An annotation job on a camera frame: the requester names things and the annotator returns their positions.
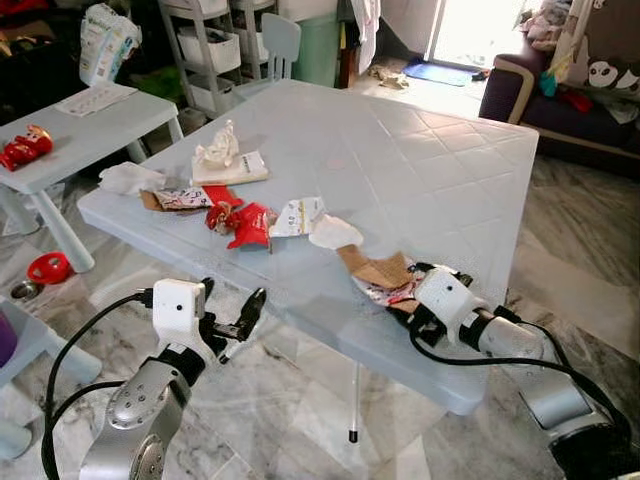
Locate pink printed snack wrapper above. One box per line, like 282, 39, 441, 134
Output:
354, 276, 422, 307

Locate green rubbish bin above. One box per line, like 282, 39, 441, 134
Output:
291, 9, 347, 90

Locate brown cardboard piece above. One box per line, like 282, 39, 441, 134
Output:
334, 244, 414, 292

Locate crumpled red wrapper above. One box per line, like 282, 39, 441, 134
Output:
204, 199, 280, 252

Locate small white tissue piece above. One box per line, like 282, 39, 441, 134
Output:
307, 214, 365, 252

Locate brown and white snack wrapper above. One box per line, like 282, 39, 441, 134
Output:
139, 184, 242, 214

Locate white printed paper wrapper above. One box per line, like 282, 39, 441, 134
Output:
269, 196, 327, 240

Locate large light blue plastic table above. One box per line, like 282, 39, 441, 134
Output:
77, 79, 542, 444

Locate flat white tissue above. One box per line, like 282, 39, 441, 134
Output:
97, 161, 169, 197

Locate crumpled white tissue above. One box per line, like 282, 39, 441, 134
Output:
192, 119, 242, 169

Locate red plastic bowl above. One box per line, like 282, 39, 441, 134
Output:
26, 251, 74, 287

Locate light blue plastic stool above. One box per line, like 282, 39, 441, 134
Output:
0, 294, 102, 462

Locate purple sofa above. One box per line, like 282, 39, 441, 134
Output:
477, 0, 640, 179

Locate metal bowl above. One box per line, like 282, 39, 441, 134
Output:
9, 279, 44, 302

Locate blue door mat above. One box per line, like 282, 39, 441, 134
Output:
402, 61, 477, 89

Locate small light blue plastic table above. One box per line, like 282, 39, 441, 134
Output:
0, 84, 187, 274

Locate beige slippers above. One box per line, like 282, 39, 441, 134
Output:
367, 64, 410, 92

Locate purple object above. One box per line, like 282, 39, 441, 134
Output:
0, 309, 20, 370

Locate green bag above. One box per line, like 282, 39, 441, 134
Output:
134, 66, 187, 102

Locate white printed paper sheet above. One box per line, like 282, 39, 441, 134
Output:
54, 84, 139, 119

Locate red snack packet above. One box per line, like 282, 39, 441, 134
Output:
0, 124, 55, 172

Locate white shelving rack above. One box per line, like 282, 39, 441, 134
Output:
158, 0, 247, 117

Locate white hanging cloth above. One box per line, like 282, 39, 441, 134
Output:
349, 0, 384, 74

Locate panda print cushion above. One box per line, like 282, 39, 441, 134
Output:
578, 55, 640, 102

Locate light blue plastic chair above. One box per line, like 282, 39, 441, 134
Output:
234, 11, 304, 102

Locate grey plush toy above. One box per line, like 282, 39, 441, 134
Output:
519, 0, 574, 52

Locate white diaper package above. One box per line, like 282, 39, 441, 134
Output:
77, 2, 144, 89

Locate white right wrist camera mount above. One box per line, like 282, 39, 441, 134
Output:
414, 267, 477, 337

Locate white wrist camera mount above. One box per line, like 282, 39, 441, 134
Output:
152, 279, 209, 347
414, 267, 477, 337

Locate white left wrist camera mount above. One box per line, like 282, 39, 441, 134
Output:
152, 279, 209, 347

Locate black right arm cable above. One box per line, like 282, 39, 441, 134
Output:
408, 318, 633, 443

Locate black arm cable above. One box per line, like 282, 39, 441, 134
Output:
40, 289, 156, 480
408, 318, 633, 443

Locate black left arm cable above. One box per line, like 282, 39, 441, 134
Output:
40, 289, 156, 480

